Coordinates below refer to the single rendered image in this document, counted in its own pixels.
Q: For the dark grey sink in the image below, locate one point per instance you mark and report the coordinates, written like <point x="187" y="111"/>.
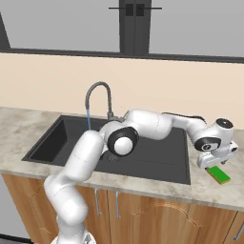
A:
<point x="158" y="158"/>

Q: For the blue water stream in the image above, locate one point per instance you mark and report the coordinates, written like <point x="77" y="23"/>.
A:
<point x="88" y="119"/>

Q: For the wooden cupboard door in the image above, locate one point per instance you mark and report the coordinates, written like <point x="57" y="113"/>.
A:
<point x="171" y="222"/>
<point x="35" y="203"/>
<point x="233" y="230"/>

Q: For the grey curved tap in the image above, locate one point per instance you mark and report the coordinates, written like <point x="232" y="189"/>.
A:
<point x="109" y="95"/>

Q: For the dark window frame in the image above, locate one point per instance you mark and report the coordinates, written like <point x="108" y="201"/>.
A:
<point x="135" y="28"/>

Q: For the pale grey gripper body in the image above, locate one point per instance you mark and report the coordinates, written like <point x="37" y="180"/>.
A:
<point x="208" y="159"/>

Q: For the grey appliance front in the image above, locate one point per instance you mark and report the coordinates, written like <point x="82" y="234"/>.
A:
<point x="11" y="209"/>

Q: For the green and yellow sponge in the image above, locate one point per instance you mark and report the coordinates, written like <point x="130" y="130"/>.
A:
<point x="219" y="174"/>

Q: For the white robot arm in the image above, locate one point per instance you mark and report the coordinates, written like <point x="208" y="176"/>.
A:
<point x="79" y="162"/>

